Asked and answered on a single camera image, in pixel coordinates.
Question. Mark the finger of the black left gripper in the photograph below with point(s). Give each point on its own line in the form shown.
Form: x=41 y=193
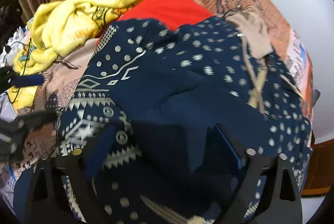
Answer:
x=34 y=120

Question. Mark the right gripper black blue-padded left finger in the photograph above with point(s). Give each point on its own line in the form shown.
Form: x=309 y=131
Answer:
x=46 y=197

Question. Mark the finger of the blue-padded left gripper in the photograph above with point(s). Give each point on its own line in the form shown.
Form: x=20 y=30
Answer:
x=10 y=78

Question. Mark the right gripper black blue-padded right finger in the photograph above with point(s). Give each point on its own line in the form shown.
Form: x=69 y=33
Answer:
x=280 y=201

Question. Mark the navy patterned zip hoodie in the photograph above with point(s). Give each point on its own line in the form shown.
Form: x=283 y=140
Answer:
x=167 y=89

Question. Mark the brown wooden door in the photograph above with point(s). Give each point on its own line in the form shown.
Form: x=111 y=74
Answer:
x=320 y=172

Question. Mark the yellow cartoon garment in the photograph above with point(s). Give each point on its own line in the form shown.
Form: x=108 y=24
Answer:
x=60 y=27

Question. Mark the red garment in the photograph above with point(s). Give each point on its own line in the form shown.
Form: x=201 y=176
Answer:
x=167 y=8

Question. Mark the printed orange newspaper bedspread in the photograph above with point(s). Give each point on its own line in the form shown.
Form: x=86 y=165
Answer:
x=263 y=26

